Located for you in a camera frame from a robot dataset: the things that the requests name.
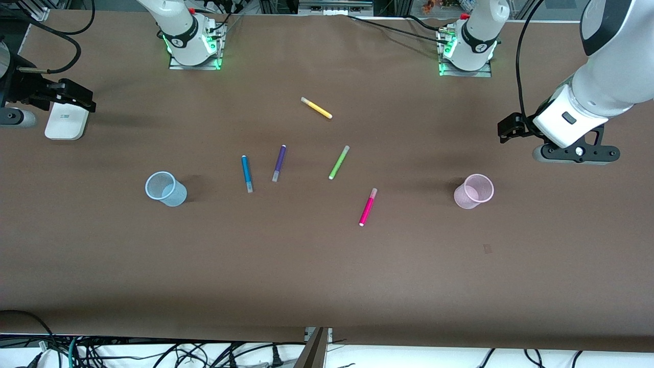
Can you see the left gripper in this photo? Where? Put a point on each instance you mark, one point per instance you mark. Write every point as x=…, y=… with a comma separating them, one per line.
x=517, y=127

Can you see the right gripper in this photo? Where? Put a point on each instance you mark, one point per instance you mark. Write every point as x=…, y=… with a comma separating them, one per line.
x=26, y=88

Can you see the pink marker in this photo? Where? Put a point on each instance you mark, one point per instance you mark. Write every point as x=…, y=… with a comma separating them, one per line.
x=368, y=207

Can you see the blue marker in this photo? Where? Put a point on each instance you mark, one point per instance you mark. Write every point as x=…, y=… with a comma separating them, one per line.
x=247, y=174

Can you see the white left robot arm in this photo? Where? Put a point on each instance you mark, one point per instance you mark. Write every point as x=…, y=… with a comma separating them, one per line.
x=613, y=76

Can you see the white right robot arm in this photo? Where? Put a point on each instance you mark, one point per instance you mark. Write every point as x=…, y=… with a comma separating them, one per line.
x=179, y=25

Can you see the translucent pink plastic cup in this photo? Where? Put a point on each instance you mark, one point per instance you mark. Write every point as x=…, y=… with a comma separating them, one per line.
x=472, y=191

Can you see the translucent blue plastic cup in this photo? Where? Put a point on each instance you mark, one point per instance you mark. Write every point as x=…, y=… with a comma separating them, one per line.
x=166, y=190

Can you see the green marker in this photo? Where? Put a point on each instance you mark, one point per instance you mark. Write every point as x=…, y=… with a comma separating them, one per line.
x=339, y=162

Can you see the yellow marker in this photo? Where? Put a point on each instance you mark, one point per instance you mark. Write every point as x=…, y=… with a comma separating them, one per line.
x=317, y=108

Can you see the grey metal equipment panel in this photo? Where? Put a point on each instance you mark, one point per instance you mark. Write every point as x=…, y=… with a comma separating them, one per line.
x=334, y=5

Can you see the purple marker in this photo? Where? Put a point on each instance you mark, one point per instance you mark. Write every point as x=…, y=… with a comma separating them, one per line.
x=279, y=162

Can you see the black power plug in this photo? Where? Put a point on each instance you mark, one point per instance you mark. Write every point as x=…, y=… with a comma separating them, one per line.
x=276, y=357

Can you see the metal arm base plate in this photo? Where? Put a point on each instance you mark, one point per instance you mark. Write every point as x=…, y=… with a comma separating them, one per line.
x=485, y=71
x=214, y=59

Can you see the brown table support post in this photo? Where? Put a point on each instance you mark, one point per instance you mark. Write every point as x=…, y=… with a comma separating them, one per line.
x=311, y=352

